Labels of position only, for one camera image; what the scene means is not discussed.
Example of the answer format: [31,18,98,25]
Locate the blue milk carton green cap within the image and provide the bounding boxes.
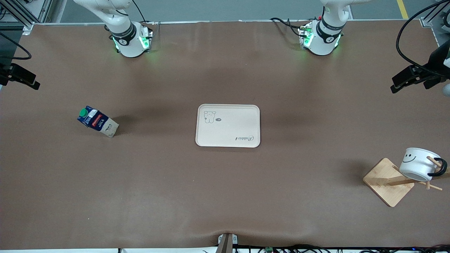
[77,106,119,138]

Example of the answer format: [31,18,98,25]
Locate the white smiley mug black handle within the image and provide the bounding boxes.
[399,148,448,182]

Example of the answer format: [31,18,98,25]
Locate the cream tray with rabbit print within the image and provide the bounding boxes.
[195,104,261,148]

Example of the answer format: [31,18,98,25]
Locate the wooden mug stand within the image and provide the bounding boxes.
[363,157,450,208]

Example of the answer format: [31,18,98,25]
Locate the aluminium frame corner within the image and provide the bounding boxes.
[0,0,53,34]
[420,0,450,46]

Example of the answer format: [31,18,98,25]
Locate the black right arm base cable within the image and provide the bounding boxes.
[132,0,157,25]

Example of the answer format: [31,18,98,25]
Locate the black arm base cable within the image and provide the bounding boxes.
[132,0,157,25]
[270,18,304,37]

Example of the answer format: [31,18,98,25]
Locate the black left arm base cable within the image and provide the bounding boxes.
[270,18,304,37]

